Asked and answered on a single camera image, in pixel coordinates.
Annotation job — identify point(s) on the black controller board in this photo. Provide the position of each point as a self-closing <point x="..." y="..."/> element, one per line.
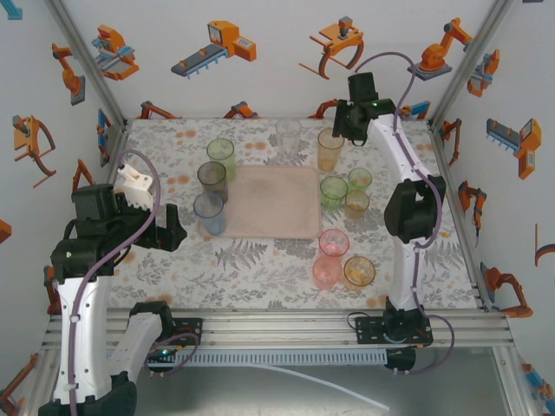
<point x="401" y="362"/>
<point x="162" y="356"/>

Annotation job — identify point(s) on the wide amber glass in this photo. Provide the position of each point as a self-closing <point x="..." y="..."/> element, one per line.
<point x="359" y="271"/>

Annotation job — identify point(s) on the thin white tube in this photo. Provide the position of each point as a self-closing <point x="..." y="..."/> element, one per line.
<point x="366" y="398"/>

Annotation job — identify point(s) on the pink glass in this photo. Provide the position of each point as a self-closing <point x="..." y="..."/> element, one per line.
<point x="333" y="242"/>
<point x="327" y="273"/>

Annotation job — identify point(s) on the pink rectangular tray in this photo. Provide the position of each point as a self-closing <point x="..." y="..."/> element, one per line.
<point x="277" y="203"/>

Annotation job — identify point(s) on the tall green glass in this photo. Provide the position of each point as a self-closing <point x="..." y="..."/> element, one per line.
<point x="221" y="149"/>

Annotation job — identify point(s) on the small green glass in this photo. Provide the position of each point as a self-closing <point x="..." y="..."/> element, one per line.
<point x="360" y="177"/>

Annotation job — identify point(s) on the small orange glass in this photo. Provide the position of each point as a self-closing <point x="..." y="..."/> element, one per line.
<point x="357" y="203"/>

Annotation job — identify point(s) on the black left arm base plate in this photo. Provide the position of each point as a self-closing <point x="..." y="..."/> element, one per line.
<point x="188" y="331"/>

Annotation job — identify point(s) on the tall clear glass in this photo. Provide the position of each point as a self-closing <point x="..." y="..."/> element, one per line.
<point x="288" y="136"/>

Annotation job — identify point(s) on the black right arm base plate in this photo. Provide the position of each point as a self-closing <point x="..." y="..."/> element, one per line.
<point x="366" y="333"/>

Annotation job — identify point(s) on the tall orange glass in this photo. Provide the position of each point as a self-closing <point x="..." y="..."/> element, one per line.
<point x="330" y="151"/>

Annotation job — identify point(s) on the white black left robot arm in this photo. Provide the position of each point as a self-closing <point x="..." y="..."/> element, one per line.
<point x="82" y="329"/>

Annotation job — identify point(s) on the floral tablecloth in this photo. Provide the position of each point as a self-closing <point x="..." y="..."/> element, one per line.
<point x="269" y="286"/>

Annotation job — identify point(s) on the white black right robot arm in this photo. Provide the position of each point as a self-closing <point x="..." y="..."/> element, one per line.
<point x="412" y="208"/>

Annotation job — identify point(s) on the aluminium frame rail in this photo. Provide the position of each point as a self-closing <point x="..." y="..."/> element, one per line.
<point x="277" y="331"/>

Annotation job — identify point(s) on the medium green glass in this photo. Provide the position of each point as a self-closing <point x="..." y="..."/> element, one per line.
<point x="333" y="190"/>

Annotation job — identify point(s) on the aluminium side rail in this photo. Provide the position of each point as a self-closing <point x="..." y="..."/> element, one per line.
<point x="482" y="299"/>
<point x="118" y="143"/>

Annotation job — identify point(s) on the blue glass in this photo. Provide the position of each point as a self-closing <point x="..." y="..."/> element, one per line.
<point x="209" y="206"/>

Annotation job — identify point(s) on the grey glass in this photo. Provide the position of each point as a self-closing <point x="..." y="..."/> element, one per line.
<point x="212" y="173"/>

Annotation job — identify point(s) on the aluminium corner post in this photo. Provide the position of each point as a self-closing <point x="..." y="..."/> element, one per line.
<point x="86" y="56"/>
<point x="474" y="56"/>

